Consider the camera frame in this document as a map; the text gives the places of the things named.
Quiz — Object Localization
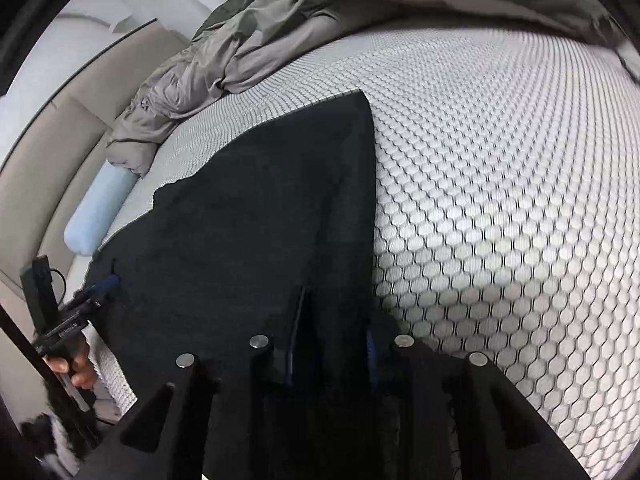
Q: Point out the honeycomb patterned mattress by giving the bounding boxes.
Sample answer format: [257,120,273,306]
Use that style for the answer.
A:
[65,25,640,480]

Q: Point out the black metal rod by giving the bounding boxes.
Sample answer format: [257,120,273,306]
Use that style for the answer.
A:
[0,305,103,453]

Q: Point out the two-tone grey duvet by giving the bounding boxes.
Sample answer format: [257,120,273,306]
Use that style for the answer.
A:
[106,0,640,178]

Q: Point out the beige padded headboard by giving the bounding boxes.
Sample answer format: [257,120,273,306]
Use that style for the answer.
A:
[0,20,193,311]

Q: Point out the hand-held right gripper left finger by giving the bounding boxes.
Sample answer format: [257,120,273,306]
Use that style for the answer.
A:
[75,287,307,480]

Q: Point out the black pants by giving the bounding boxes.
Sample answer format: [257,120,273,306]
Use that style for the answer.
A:
[87,89,453,480]

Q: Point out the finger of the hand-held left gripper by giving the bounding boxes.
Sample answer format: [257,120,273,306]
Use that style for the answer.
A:
[75,274,122,311]

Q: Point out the light blue pillow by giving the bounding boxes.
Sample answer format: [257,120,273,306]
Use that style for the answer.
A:
[64,162,138,256]

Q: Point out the person's left hand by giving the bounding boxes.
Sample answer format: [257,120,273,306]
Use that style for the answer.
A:
[42,332,98,391]

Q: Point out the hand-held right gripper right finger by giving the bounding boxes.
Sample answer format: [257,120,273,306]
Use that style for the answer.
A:
[367,310,591,480]

